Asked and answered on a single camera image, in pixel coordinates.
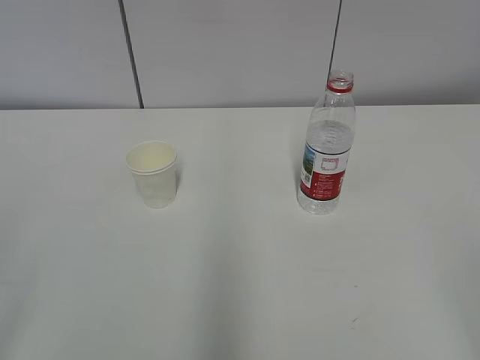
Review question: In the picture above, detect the clear plastic water bottle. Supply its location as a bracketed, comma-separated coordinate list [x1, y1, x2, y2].
[297, 70, 356, 215]

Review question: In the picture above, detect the white paper cup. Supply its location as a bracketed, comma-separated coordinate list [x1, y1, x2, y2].
[126, 140, 177, 209]

